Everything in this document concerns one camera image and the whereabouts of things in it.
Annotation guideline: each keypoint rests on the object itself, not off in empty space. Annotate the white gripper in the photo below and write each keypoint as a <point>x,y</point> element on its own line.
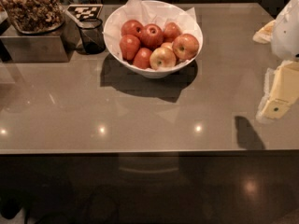
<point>286,32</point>

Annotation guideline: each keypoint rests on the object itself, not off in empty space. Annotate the red-yellow apple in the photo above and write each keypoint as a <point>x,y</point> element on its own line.
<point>185,46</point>

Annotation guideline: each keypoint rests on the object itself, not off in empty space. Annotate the red apple back right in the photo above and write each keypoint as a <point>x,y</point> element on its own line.
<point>171,32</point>

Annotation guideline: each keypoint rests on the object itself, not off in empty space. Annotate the red apple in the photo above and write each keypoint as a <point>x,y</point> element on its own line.
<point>142,58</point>
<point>129,45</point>
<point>171,32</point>
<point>152,36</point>
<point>132,27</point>

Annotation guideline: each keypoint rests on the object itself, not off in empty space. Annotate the small partly hidden apple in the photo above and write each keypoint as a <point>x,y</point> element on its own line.
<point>167,45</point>

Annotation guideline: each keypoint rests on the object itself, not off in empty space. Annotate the yellow-red apple front centre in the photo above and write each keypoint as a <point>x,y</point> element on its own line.
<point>162,57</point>

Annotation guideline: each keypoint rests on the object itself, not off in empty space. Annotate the red apple centre top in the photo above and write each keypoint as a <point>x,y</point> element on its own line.
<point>152,36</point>

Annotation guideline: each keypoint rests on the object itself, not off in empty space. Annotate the red apple front middle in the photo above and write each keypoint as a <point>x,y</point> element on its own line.
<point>142,58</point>

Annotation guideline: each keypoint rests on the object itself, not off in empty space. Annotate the white ceramic bowl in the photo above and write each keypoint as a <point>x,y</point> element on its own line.
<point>162,72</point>

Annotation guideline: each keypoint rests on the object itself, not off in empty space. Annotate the red apple back left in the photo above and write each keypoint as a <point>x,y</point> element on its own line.
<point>132,27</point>

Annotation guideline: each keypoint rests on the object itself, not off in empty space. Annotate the red apple front left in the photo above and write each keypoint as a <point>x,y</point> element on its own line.
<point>129,45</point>

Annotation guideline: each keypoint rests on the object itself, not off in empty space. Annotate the black mesh cup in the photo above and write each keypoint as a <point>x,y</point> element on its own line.
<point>91,33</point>

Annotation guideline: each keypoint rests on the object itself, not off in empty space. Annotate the black white fiducial marker card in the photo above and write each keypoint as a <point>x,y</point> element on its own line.
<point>84,12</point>

